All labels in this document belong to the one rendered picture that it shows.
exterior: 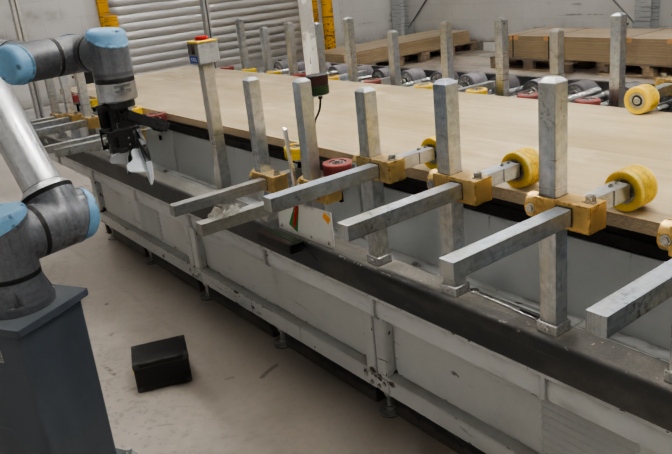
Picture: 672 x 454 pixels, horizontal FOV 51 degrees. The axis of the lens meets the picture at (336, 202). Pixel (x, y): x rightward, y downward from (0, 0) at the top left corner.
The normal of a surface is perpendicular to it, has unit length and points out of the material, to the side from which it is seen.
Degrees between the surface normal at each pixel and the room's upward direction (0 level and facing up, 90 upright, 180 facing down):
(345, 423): 0
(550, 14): 90
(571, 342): 0
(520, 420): 90
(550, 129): 90
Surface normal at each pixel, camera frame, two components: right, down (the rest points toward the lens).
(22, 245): 0.80, 0.11
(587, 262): -0.79, 0.27
